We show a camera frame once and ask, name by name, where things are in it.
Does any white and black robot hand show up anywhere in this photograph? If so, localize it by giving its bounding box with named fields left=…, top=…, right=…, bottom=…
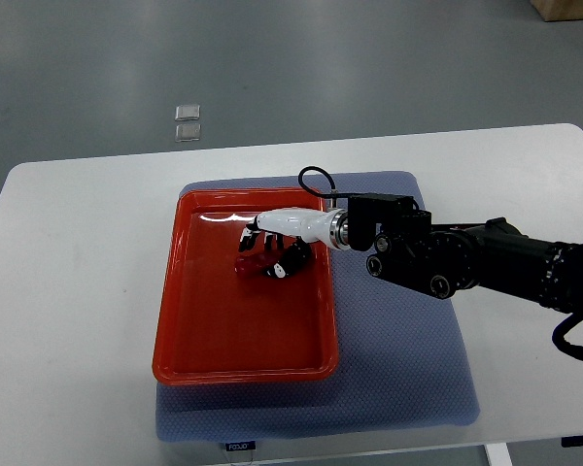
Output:
left=238, top=208, right=348, bottom=279

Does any red pepper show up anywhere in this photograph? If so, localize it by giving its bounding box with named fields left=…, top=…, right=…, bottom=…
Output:
left=234, top=250, right=280, bottom=279

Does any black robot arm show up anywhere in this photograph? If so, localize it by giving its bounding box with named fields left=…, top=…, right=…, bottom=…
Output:
left=324, top=189, right=583, bottom=361

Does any red plastic tray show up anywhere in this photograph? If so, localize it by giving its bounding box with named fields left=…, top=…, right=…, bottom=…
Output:
left=153, top=187, right=339, bottom=386

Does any upper floor socket plate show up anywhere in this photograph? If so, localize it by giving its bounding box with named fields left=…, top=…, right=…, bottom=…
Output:
left=175, top=104, right=200, bottom=121

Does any blue-grey mesh mat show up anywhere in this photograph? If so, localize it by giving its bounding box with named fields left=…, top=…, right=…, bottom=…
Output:
left=156, top=177, right=479, bottom=443

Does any black label tag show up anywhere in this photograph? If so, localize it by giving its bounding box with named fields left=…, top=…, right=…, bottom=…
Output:
left=224, top=441, right=257, bottom=452

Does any white table leg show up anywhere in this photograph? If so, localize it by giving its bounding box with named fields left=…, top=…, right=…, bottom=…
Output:
left=484, top=443, right=513, bottom=466

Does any cardboard box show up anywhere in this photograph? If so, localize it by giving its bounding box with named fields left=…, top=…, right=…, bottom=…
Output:
left=530, top=0, right=583, bottom=22

